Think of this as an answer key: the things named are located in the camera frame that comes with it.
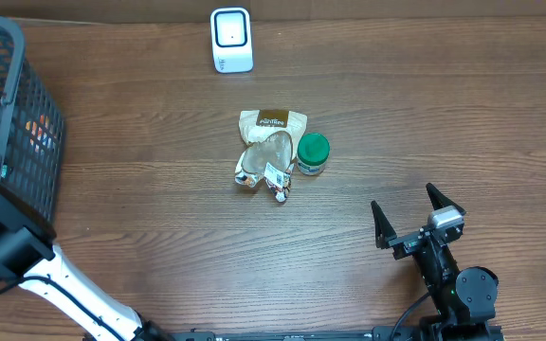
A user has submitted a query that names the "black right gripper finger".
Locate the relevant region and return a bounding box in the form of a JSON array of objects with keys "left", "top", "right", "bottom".
[
  {"left": 371, "top": 201, "right": 397, "bottom": 249},
  {"left": 426, "top": 183, "right": 466, "bottom": 216}
]

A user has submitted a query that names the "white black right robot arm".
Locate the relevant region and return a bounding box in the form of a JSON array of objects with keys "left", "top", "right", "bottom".
[{"left": 371, "top": 183, "right": 504, "bottom": 341}]

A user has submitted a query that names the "white barcode scanner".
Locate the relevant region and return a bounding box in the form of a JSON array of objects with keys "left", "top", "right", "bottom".
[{"left": 210, "top": 7, "right": 254, "bottom": 74}]

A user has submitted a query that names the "green lid jar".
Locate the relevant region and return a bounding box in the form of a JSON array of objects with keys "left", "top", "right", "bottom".
[{"left": 297, "top": 133, "right": 330, "bottom": 176}]

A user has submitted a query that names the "beige brown snack bag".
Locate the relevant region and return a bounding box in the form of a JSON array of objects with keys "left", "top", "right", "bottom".
[{"left": 234, "top": 109, "right": 308, "bottom": 203}]

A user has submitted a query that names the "orange tissue pack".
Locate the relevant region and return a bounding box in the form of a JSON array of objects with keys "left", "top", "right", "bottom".
[{"left": 25, "top": 115, "right": 53, "bottom": 153}]

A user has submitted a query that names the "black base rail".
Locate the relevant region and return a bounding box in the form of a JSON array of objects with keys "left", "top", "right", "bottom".
[{"left": 173, "top": 325, "right": 505, "bottom": 341}]

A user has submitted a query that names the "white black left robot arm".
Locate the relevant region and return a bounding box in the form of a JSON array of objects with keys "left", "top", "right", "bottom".
[{"left": 0, "top": 184, "right": 173, "bottom": 341}]

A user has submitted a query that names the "dark grey plastic basket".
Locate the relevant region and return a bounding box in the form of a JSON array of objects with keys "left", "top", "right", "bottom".
[{"left": 0, "top": 16, "right": 65, "bottom": 222}]

